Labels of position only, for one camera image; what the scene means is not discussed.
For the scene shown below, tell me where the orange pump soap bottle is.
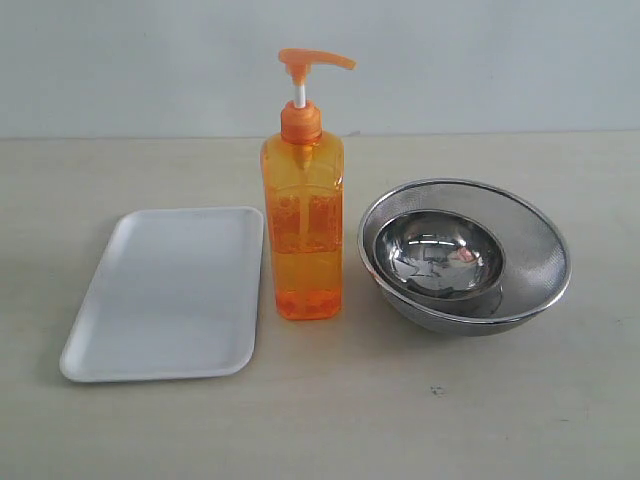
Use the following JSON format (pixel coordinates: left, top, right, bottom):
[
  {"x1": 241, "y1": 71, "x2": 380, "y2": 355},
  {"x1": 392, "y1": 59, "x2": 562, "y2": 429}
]
[{"x1": 260, "y1": 48, "x2": 356, "y2": 321}]

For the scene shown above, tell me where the small shiny steel bowl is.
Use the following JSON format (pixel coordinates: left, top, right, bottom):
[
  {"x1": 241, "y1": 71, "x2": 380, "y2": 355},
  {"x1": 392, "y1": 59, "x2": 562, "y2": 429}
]
[{"x1": 373, "y1": 209, "x2": 505, "y2": 303}]

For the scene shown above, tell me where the steel mesh colander bowl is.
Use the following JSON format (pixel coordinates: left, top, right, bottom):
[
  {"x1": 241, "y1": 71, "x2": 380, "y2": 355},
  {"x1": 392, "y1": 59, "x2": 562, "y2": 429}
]
[{"x1": 357, "y1": 178, "x2": 571, "y2": 336}]

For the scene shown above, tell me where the white rectangular plastic tray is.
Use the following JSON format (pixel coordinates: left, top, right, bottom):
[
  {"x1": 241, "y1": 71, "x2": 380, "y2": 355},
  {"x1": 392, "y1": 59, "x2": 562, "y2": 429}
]
[{"x1": 59, "y1": 206, "x2": 264, "y2": 383}]

